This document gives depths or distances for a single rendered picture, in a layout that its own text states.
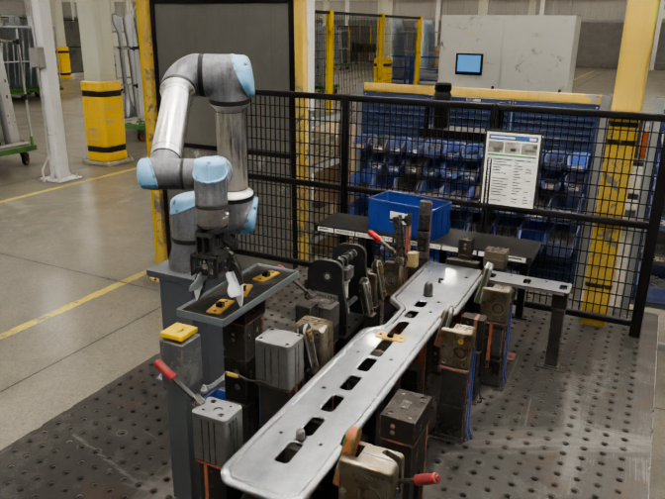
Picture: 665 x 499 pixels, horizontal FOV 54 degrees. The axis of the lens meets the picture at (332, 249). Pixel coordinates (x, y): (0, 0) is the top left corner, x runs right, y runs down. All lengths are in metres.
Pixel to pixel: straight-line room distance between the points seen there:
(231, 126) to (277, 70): 2.22
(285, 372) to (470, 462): 0.61
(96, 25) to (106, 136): 1.42
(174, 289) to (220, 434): 0.75
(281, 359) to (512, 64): 7.22
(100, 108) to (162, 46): 4.80
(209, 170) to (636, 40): 1.66
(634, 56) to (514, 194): 0.64
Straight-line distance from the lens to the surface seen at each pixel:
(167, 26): 4.59
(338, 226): 2.72
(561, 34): 8.39
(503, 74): 8.51
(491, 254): 2.42
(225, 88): 1.85
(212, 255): 1.52
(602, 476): 1.95
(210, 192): 1.47
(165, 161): 1.60
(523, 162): 2.63
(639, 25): 2.59
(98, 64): 9.37
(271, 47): 4.11
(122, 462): 1.92
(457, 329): 1.81
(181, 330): 1.52
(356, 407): 1.51
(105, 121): 9.38
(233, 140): 1.90
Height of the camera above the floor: 1.81
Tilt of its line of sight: 19 degrees down
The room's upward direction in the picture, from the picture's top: 1 degrees clockwise
